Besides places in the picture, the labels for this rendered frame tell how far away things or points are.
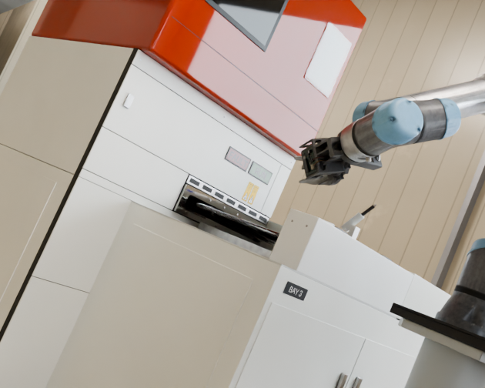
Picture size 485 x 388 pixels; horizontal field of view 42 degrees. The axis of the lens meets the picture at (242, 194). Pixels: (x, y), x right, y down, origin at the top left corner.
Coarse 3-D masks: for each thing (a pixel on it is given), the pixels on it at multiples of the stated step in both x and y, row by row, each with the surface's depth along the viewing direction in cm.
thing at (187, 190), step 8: (184, 184) 203; (184, 192) 202; (192, 192) 204; (200, 192) 206; (184, 200) 202; (208, 200) 210; (216, 200) 212; (176, 208) 201; (184, 208) 203; (216, 208) 215; (224, 208) 215; (232, 208) 218; (192, 216) 207; (200, 216) 209; (240, 216) 222; (248, 216) 225; (208, 224) 212; (216, 224) 215; (256, 224) 229; (232, 232) 221; (248, 240) 228
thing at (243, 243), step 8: (200, 224) 207; (208, 232) 203; (216, 232) 201; (224, 232) 199; (232, 240) 196; (240, 240) 194; (248, 248) 191; (256, 248) 188; (264, 248) 187; (264, 256) 185
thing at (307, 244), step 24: (288, 216) 158; (312, 216) 153; (288, 240) 155; (312, 240) 152; (336, 240) 159; (288, 264) 153; (312, 264) 154; (336, 264) 162; (360, 264) 169; (384, 264) 178; (336, 288) 164; (360, 288) 172; (384, 288) 181; (408, 288) 190; (384, 312) 184
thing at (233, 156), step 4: (232, 152) 214; (236, 152) 215; (228, 156) 213; (232, 156) 214; (236, 156) 215; (240, 156) 216; (244, 156) 218; (232, 160) 214; (236, 160) 216; (240, 160) 217; (244, 160) 218; (248, 160) 219; (236, 164) 216; (240, 164) 217; (244, 164) 219; (248, 164) 220; (244, 168) 219
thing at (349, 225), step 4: (356, 216) 214; (360, 216) 213; (348, 220) 215; (352, 220) 214; (356, 220) 214; (360, 220) 214; (344, 224) 215; (348, 224) 215; (352, 224) 215; (344, 228) 215; (348, 228) 215; (352, 228) 213; (356, 228) 213; (348, 232) 213; (352, 232) 212; (356, 232) 214; (352, 236) 212; (356, 236) 214
